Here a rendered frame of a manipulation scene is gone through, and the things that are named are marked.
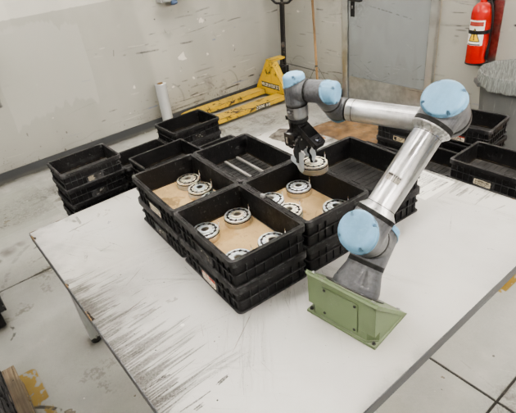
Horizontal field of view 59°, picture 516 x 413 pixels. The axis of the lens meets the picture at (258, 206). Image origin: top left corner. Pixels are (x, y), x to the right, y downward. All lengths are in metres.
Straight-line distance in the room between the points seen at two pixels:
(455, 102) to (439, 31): 3.26
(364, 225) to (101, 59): 3.88
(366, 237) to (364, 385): 0.40
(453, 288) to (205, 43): 4.23
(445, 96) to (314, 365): 0.82
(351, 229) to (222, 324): 0.54
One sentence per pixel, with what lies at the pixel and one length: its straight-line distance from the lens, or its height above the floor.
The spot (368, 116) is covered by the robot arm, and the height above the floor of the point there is 1.21.
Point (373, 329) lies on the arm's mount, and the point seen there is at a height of 0.77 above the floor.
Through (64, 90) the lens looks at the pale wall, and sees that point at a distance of 4.72.
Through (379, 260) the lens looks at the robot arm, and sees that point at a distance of 1.41.
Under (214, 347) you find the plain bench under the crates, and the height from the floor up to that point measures 0.70.
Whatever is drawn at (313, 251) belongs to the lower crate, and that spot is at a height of 0.80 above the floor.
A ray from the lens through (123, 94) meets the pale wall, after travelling 4.93.
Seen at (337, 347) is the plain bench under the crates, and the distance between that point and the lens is 1.42.
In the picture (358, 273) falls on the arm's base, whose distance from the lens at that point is 1.40.
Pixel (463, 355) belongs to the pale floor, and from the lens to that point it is 2.40.
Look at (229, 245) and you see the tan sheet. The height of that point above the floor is 0.83.
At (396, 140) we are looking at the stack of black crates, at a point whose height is 0.39.
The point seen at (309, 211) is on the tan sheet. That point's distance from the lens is 1.75.
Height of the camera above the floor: 1.78
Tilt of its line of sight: 32 degrees down
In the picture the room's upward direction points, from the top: 7 degrees counter-clockwise
